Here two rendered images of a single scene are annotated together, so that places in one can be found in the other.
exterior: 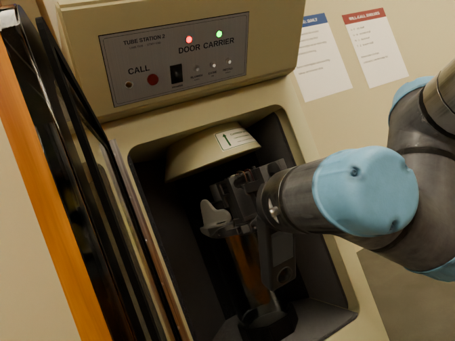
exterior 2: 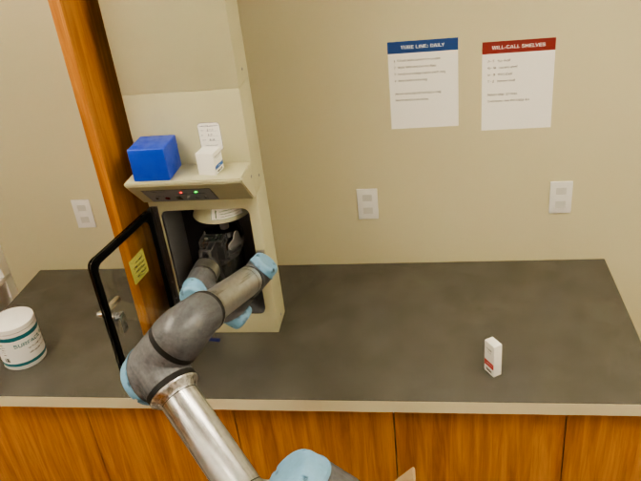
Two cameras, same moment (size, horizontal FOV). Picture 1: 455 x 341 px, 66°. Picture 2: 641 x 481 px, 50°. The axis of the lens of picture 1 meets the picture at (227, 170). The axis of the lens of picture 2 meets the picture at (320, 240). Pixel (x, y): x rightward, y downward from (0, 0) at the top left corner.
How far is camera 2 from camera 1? 1.73 m
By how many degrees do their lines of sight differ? 44
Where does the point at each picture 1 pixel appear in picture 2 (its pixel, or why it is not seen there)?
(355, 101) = (455, 139)
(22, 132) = (113, 218)
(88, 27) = (135, 189)
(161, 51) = (169, 194)
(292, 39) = (243, 193)
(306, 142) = (257, 231)
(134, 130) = (165, 204)
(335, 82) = (438, 115)
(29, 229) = not seen: hidden behind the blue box
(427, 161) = not seen: hidden behind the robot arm
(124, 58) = (153, 194)
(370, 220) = not seen: hidden behind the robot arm
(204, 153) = (203, 217)
